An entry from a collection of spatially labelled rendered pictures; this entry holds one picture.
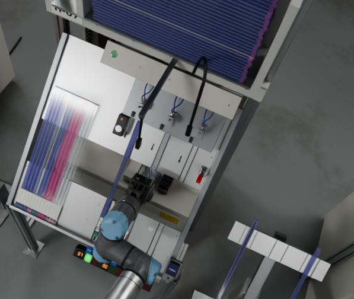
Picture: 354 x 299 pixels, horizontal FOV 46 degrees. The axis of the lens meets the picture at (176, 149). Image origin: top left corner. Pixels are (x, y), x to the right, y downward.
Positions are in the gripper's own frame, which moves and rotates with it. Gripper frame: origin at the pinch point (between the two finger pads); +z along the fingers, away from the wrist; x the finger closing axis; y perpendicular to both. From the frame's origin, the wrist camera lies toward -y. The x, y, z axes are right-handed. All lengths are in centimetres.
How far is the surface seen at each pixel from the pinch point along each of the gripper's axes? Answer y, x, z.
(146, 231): -18.1, -6.7, -3.2
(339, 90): 17, -86, 207
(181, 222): -30.5, -17.3, 28.6
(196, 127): 27.2, -9.0, 1.4
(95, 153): -18.5, 32.5, 32.7
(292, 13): 74, -22, -22
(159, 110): 27.3, 4.8, 1.4
